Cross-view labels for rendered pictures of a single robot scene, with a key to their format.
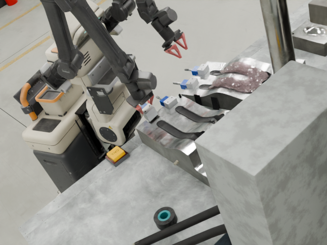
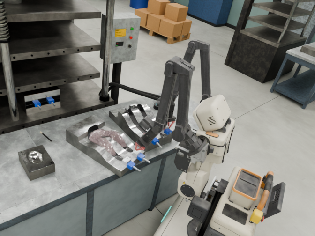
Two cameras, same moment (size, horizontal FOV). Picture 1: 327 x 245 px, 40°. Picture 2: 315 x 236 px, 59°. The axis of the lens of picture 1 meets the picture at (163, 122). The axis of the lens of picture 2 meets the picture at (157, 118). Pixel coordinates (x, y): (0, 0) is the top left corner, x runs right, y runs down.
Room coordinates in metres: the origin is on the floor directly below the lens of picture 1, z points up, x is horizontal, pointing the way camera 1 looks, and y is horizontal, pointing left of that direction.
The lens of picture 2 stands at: (3.09, -0.59, 2.14)
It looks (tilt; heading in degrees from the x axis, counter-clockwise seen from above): 34 degrees down; 160
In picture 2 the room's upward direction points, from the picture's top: 11 degrees clockwise
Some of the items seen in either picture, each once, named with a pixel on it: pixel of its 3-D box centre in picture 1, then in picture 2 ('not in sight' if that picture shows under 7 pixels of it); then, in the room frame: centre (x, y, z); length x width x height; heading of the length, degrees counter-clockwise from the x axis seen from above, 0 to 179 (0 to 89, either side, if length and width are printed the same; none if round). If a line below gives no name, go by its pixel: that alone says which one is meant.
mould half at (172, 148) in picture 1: (196, 134); (140, 121); (1.38, -0.10, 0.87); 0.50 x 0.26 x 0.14; 25
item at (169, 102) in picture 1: (165, 101); (155, 142); (1.65, -0.04, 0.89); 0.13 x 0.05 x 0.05; 25
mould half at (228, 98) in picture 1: (241, 82); (105, 143); (1.61, -0.39, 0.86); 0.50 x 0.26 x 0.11; 43
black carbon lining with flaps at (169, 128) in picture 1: (192, 123); (141, 118); (1.40, -0.11, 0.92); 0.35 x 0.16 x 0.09; 25
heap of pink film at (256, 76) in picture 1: (238, 75); (107, 138); (1.61, -0.38, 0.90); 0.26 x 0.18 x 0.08; 43
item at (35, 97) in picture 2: not in sight; (32, 87); (0.89, -0.94, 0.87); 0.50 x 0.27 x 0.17; 25
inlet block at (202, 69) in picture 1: (195, 70); (132, 165); (1.84, -0.24, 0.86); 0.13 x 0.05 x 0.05; 43
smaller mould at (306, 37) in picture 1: (316, 37); (36, 161); (1.74, -0.82, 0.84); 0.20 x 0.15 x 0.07; 25
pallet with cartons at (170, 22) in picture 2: not in sight; (163, 18); (-3.49, 1.45, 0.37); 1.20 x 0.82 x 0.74; 37
